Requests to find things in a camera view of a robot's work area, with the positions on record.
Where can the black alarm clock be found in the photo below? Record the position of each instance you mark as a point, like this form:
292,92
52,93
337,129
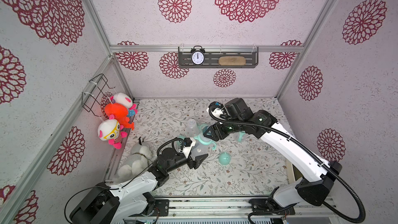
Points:
197,55

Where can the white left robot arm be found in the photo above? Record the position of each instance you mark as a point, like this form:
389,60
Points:
108,204

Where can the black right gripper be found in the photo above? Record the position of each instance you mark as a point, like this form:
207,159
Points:
216,130

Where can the grey white husky plush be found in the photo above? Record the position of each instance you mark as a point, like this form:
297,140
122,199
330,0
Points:
139,158

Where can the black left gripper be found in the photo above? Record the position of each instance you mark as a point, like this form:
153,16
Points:
196,163

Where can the white pink plush upper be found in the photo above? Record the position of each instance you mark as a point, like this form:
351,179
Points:
124,100

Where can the red orange plush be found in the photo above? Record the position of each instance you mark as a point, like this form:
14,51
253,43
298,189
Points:
118,112

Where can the grey wall shelf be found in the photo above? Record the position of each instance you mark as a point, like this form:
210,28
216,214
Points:
211,58

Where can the white plush yellow glasses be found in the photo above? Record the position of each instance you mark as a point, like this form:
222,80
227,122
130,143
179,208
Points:
111,131

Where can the metal base rail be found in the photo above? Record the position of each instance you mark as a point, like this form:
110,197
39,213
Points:
233,209

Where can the black wire basket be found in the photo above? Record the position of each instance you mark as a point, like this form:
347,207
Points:
89,99

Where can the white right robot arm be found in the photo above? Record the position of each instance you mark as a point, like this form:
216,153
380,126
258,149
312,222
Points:
318,175

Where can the clear baby bottle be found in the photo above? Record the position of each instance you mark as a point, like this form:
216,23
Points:
198,150
192,129

